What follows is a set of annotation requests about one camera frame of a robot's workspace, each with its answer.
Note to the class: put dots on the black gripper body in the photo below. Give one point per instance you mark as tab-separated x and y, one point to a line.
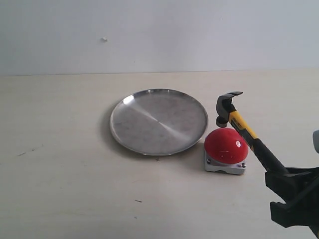
311	201

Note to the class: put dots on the round steel plate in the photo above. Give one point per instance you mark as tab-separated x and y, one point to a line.
158	122

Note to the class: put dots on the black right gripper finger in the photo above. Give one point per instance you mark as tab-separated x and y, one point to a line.
288	214

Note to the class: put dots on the red dome push button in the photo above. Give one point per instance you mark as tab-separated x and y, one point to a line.
225	151

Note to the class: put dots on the yellow black claw hammer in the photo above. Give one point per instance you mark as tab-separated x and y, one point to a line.
227	113

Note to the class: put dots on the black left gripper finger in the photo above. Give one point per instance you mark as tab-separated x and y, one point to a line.
288	185

